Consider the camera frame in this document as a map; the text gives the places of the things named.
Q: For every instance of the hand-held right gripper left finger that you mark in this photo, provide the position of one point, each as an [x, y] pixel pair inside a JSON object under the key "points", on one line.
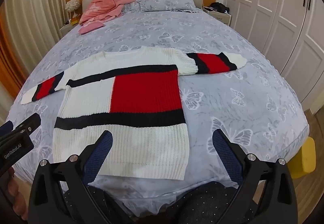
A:
{"points": [[101, 155]]}

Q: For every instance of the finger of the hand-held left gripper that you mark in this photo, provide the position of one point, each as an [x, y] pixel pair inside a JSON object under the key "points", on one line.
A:
{"points": [[6, 127], [29, 122]]}

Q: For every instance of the white panelled wardrobe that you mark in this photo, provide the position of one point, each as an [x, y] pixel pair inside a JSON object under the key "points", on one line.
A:
{"points": [[278, 16]]}

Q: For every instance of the orange curtain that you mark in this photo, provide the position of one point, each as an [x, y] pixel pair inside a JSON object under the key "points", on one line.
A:
{"points": [[10, 62]]}

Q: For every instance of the white nightstand with lamp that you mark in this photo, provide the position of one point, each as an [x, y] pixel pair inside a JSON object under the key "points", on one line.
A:
{"points": [[67, 28]]}

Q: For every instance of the folded pink cloth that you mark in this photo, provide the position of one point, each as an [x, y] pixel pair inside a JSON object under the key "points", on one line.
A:
{"points": [[91, 28]]}

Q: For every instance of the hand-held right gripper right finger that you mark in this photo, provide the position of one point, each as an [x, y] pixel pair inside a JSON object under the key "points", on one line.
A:
{"points": [[226, 155]]}

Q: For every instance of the yellow stool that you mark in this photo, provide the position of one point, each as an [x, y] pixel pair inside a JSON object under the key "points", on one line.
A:
{"points": [[306, 158]]}

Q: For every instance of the large grey butterfly pillow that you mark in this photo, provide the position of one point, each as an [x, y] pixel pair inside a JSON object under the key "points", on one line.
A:
{"points": [[167, 1]]}

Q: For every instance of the white nightstand with bag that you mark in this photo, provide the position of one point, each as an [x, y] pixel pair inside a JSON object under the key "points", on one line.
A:
{"points": [[220, 17]]}

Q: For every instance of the small grey butterfly pillow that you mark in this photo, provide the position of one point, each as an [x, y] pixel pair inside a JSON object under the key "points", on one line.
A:
{"points": [[131, 6]]}

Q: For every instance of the grey butterfly print bed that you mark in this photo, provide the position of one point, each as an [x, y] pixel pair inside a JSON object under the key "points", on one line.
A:
{"points": [[227, 102]]}

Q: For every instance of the person's left hand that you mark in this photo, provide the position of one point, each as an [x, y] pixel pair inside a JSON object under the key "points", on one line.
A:
{"points": [[16, 193]]}

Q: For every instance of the white red black knit sweater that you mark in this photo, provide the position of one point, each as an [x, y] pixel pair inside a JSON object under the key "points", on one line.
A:
{"points": [[146, 92]]}

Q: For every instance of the pink blanket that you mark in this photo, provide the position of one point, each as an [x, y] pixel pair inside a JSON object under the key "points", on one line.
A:
{"points": [[103, 6]]}

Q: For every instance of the person's dark dotted pants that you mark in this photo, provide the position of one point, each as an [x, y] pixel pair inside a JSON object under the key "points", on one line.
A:
{"points": [[202, 203]]}

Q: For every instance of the black bag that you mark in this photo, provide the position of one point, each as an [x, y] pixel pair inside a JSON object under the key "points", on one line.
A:
{"points": [[219, 7]]}

